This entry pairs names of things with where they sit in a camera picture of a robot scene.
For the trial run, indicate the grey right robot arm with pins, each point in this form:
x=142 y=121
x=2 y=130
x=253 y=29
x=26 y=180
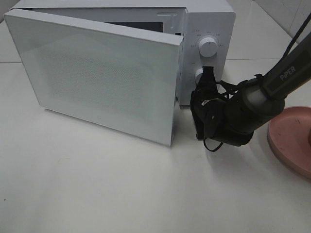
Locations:
x=230 y=113

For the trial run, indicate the pink round plate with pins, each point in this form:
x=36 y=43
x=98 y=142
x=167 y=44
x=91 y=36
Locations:
x=289 y=138

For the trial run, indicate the white lower timer knob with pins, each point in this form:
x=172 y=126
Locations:
x=198 y=75

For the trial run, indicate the white microwave door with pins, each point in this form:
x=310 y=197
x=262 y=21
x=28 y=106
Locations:
x=119 y=77

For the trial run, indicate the white upper power knob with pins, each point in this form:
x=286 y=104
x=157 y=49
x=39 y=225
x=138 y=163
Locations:
x=208 y=46

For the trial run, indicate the white microwave oven body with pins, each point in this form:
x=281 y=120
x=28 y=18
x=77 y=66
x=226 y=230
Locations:
x=158 y=19

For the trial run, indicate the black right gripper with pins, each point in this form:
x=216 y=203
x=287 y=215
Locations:
x=207 y=107

